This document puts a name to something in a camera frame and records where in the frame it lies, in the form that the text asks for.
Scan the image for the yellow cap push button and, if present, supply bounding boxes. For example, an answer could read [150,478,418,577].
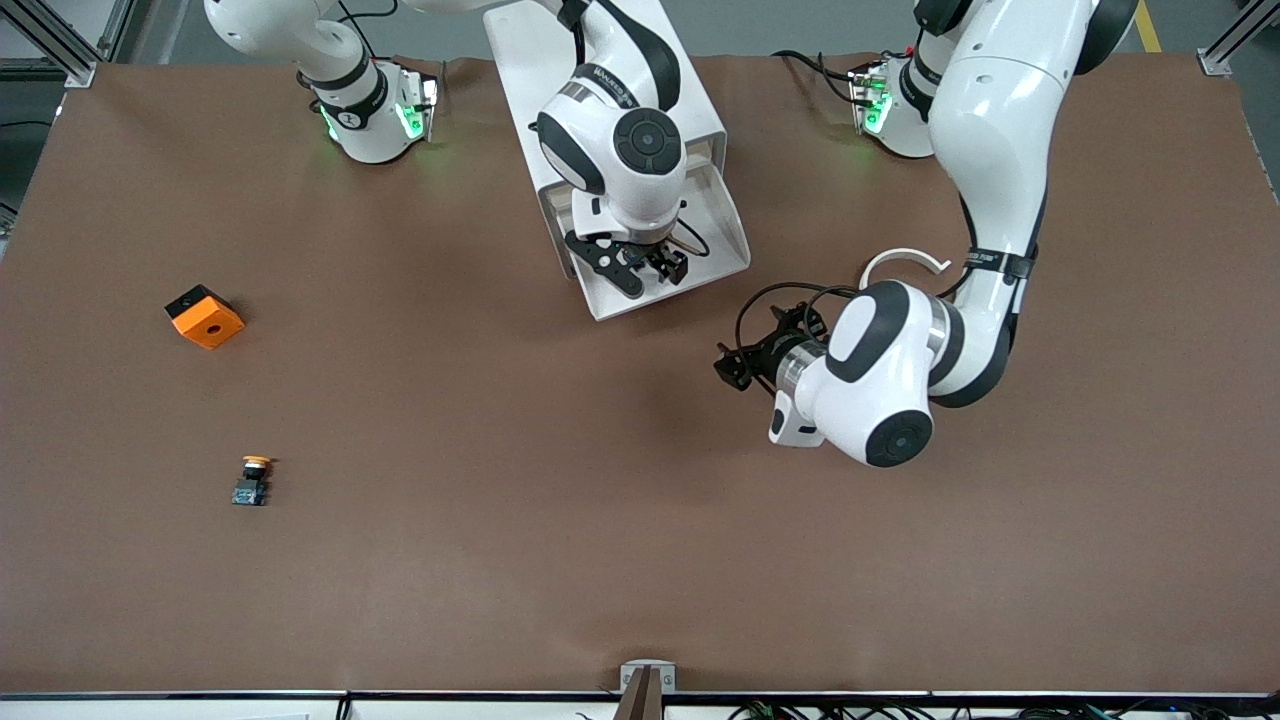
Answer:
[232,455,278,507]

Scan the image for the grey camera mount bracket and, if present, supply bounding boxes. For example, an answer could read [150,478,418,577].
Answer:
[618,660,678,720]

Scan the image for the brown table cover sheet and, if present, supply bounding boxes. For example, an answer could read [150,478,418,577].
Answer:
[0,55,1280,693]

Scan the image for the tangled black cables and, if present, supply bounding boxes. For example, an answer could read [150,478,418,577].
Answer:
[730,700,1280,720]

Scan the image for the white drawer cabinet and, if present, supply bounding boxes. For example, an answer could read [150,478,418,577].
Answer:
[483,0,729,286]

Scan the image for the aluminium frame profile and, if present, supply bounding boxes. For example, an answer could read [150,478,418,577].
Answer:
[0,0,136,89]
[1195,0,1280,78]

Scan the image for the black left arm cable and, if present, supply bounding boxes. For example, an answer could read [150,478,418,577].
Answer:
[735,283,863,351]

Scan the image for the orange box with hole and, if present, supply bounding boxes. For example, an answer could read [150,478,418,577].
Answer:
[164,284,246,351]

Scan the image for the white curved plastic part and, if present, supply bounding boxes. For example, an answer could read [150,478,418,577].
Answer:
[858,247,953,293]

